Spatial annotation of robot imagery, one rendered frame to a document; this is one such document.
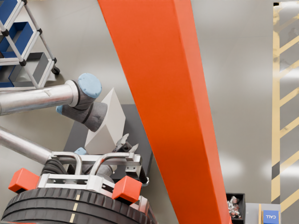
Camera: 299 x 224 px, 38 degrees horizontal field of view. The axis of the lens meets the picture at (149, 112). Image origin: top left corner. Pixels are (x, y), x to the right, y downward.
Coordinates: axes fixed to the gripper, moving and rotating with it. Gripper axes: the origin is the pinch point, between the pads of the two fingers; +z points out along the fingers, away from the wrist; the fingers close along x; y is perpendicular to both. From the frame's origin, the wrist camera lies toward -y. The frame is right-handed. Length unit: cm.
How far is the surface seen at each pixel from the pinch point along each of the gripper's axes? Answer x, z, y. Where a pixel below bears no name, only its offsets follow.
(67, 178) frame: -12, -71, -46
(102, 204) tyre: 3, -76, -59
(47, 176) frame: -18, -73, -40
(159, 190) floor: 38, 14, 35
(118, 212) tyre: 9, -74, -60
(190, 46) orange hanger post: -16, -70, -130
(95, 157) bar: -9, -50, -36
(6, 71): -109, 55, 130
